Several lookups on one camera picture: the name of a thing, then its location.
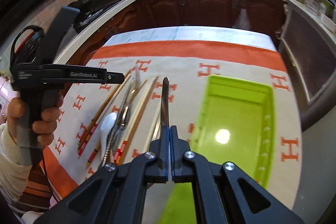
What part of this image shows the small steel spoon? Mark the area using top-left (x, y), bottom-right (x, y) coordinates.
top-left (161, 77), bottom-right (169, 127)

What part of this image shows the left hand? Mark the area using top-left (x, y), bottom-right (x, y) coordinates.
top-left (6, 93), bottom-right (64, 148)

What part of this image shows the pale chopstick red band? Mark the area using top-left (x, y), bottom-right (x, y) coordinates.
top-left (114, 76), bottom-right (159, 165)

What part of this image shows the bamboo chopstick red tip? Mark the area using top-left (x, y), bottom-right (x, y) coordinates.
top-left (99, 77), bottom-right (140, 162)

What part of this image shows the pale short chopstick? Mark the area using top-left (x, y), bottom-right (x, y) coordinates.
top-left (142, 105), bottom-right (161, 153)

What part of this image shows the lime green plastic tray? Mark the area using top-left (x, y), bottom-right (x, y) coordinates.
top-left (160, 76), bottom-right (275, 223)

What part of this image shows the white ceramic spoon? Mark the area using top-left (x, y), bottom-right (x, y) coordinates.
top-left (100, 112), bottom-right (117, 160)

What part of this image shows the steel fork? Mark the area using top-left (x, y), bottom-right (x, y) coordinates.
top-left (99, 69), bottom-right (140, 168)

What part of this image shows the orange white H-pattern cloth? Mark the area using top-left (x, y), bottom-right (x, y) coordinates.
top-left (39, 40), bottom-right (302, 210)

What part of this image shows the grey storage cabinet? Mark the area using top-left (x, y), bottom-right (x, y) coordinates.
top-left (278, 0), bottom-right (335, 131)

